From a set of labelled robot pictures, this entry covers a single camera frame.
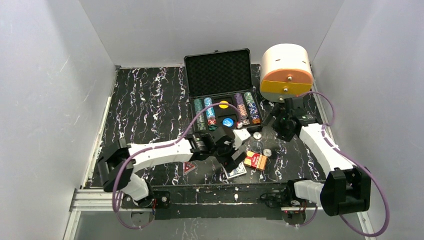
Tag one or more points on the white poker chip upper right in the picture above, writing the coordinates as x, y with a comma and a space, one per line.
257, 136

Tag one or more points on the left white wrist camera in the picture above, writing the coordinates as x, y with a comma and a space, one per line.
240, 136

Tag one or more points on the blue playing card deck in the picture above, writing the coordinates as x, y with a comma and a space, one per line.
239, 171

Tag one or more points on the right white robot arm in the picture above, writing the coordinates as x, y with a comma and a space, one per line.
346, 189

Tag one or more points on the green blue white chip stack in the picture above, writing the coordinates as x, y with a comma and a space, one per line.
252, 107

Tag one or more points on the cyan red chip stack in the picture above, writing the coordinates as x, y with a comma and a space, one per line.
210, 114

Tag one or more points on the yellow round dealer button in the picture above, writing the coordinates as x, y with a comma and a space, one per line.
223, 104

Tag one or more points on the white round drawer cabinet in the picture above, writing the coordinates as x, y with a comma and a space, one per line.
285, 72

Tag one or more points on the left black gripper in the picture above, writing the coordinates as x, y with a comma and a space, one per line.
231, 153

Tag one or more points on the white poker chip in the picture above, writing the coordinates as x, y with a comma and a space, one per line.
257, 136
267, 152

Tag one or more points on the red playing card deck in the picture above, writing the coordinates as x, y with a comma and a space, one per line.
255, 160

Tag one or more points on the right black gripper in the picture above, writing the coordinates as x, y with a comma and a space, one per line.
284, 124

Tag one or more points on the blue round blind button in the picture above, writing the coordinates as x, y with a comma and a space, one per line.
228, 122

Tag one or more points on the red triangular plaque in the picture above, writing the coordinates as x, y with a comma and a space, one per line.
188, 167

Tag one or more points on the black poker chip case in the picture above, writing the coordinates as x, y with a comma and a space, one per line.
220, 75

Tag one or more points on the purple orange chip stack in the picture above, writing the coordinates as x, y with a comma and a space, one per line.
242, 109

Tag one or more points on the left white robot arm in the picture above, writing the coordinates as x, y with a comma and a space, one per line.
119, 163

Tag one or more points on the clear round button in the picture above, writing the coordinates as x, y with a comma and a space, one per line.
256, 146

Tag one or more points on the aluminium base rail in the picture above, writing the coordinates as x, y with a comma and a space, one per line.
234, 200

